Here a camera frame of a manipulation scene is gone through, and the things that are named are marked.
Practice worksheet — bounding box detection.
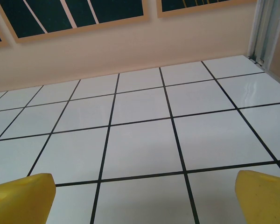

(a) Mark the aluminium corner post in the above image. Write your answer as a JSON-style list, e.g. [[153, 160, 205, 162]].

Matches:
[[248, 0, 280, 67]]

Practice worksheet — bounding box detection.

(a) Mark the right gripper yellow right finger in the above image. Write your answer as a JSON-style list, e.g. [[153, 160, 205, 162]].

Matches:
[[235, 170, 280, 224]]

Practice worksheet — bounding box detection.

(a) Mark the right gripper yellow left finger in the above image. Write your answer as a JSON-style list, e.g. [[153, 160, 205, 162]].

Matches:
[[0, 173, 57, 224]]

